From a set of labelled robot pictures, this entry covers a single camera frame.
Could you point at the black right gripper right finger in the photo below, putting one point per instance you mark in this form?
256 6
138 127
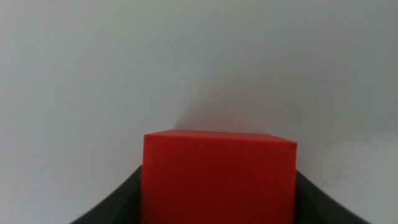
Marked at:
314 208

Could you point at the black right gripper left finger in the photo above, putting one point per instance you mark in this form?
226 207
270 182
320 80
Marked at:
124 208

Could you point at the red cube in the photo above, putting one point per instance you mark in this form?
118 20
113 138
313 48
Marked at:
217 180

